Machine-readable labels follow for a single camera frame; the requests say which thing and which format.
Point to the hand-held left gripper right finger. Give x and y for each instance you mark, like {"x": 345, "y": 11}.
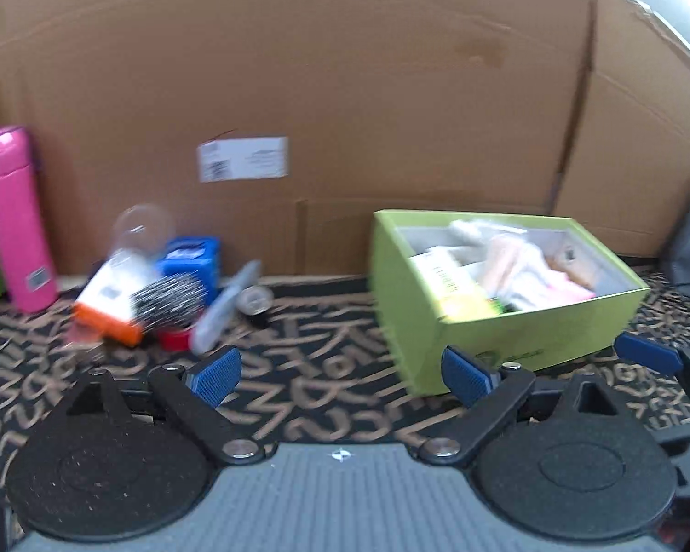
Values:
{"x": 468, "y": 376}

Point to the white shipping label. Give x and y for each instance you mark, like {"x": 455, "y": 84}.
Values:
{"x": 244, "y": 159}

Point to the yellow box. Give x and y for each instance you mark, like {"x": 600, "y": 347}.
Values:
{"x": 451, "y": 287}

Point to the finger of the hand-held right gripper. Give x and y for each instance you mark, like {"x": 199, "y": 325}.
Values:
{"x": 647, "y": 353}

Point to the steel wool scrubber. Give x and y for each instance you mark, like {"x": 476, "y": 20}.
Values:
{"x": 169, "y": 302}

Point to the orange box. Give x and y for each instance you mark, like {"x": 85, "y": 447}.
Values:
{"x": 106, "y": 305}

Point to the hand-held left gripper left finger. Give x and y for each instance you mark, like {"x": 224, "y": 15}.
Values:
{"x": 218, "y": 375}

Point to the plain green box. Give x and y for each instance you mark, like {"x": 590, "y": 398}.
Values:
{"x": 496, "y": 305}

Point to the light green shoe box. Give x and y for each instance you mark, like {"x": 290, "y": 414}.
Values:
{"x": 414, "y": 322}

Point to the pink white glove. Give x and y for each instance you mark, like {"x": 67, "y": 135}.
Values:
{"x": 483, "y": 230}
{"x": 529, "y": 270}

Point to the pink thermos bottle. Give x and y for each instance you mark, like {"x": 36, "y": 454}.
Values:
{"x": 14, "y": 218}

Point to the blue box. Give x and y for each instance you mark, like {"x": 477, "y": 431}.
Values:
{"x": 192, "y": 259}

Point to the small clear round container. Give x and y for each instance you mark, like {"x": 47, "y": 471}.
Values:
{"x": 256, "y": 301}

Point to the brown cardboard sheet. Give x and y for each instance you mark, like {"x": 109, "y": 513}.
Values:
{"x": 351, "y": 69}

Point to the black patterned mat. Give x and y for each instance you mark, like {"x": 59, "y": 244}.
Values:
{"x": 322, "y": 368}

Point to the clear plastic cup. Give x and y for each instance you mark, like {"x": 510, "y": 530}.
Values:
{"x": 144, "y": 230}

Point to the translucent toothbrush case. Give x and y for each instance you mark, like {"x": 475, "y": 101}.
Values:
{"x": 224, "y": 310}

